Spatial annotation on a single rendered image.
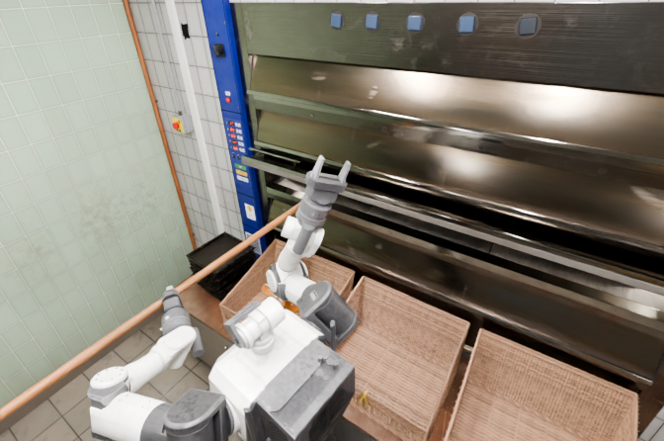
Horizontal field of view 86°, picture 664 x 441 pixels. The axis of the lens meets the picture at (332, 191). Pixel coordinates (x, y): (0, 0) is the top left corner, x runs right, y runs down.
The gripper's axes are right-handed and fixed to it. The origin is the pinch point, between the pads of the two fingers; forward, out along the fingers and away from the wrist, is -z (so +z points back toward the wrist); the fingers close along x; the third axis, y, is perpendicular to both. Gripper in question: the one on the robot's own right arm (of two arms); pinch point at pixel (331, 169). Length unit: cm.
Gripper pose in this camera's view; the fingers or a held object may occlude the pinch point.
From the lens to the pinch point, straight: 97.5
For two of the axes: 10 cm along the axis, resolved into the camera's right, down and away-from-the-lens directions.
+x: -8.7, -1.4, -4.7
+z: -3.7, 8.1, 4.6
